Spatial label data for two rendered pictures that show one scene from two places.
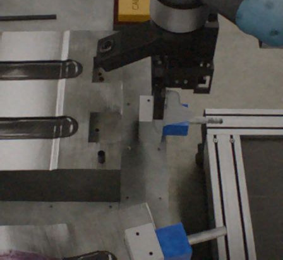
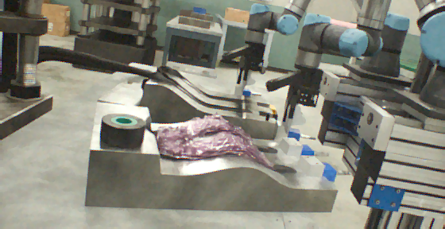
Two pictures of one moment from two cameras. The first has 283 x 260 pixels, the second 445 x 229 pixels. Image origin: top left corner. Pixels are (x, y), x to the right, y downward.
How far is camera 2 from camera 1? 71 cm
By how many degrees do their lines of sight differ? 38
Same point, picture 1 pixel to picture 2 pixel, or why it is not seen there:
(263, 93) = not seen: outside the picture
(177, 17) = (309, 56)
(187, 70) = (308, 90)
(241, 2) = (341, 35)
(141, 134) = (277, 135)
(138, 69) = not seen: hidden behind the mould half
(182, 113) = (301, 119)
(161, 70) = (296, 89)
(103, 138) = not seen: hidden behind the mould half
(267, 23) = (352, 39)
